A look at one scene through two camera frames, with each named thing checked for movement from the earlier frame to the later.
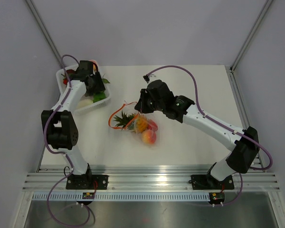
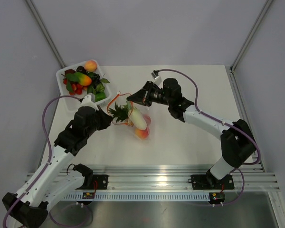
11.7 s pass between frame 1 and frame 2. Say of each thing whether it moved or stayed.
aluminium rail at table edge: stayed
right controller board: stayed
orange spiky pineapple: moved
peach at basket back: stayed
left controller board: stayed
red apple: moved
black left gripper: moved
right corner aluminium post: stayed
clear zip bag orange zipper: moved
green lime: stayed
